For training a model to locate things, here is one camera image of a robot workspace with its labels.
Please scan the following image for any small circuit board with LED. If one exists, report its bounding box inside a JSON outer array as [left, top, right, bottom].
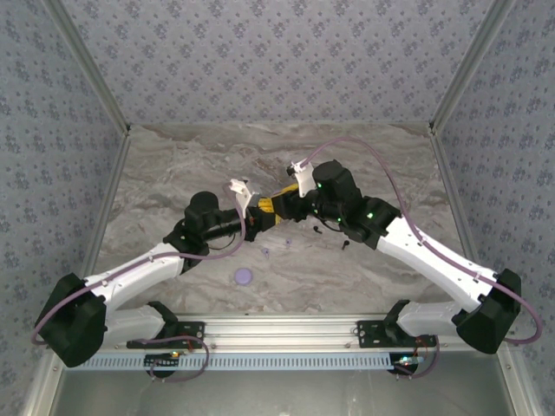
[[144, 353, 181, 368], [392, 354, 425, 376]]

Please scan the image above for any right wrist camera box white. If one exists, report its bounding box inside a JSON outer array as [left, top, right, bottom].
[[284, 159, 315, 199]]

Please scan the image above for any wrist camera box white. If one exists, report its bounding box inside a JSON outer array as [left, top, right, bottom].
[[284, 159, 315, 199], [228, 177, 258, 214]]

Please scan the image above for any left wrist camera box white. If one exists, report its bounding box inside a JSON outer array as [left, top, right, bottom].
[[228, 177, 258, 214]]

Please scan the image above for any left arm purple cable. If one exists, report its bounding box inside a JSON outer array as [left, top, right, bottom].
[[30, 181, 257, 383]]

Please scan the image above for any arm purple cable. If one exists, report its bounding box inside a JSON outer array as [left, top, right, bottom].
[[30, 181, 257, 383], [301, 136, 544, 380]]

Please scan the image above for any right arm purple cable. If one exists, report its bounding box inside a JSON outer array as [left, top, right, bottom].
[[301, 136, 544, 380]]

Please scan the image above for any aluminium table side rail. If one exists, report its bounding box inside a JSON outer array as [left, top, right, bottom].
[[82, 125, 134, 276], [427, 123, 498, 315]]

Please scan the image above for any aluminium mounting rail beam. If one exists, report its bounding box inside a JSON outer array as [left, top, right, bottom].
[[45, 315, 520, 351]]

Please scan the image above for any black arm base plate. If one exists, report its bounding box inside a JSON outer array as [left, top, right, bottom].
[[355, 320, 437, 350], [125, 321, 206, 350]]

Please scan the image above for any grey slotted cable duct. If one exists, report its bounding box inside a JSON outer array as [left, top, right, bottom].
[[62, 351, 408, 373]]

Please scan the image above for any aluminium frame post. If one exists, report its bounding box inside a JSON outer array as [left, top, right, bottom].
[[427, 0, 519, 136], [42, 0, 134, 138]]

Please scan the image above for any aluminium frame leg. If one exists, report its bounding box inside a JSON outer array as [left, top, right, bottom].
[[497, 349, 535, 416], [21, 363, 66, 416]]

